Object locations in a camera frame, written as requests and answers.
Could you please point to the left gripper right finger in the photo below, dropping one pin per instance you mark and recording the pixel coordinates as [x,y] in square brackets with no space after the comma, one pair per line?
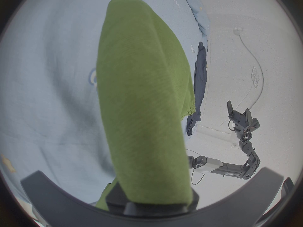
[194,198]

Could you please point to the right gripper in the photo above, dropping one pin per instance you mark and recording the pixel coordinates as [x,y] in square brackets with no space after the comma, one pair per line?
[239,120]

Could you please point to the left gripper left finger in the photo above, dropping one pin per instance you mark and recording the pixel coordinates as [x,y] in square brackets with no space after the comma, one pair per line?
[116,197]

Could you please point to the green shorts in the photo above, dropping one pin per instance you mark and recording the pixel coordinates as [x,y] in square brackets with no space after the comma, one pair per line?
[142,103]

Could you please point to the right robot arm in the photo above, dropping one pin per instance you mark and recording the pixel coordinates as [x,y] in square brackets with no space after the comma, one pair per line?
[213,165]

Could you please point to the dark blue garment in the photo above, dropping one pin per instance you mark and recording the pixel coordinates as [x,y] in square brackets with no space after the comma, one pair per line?
[200,79]

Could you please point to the pale blue quilt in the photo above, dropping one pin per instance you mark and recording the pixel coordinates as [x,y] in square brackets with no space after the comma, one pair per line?
[196,13]

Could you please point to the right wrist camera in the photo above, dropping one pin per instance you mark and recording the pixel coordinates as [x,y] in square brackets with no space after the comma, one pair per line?
[255,123]

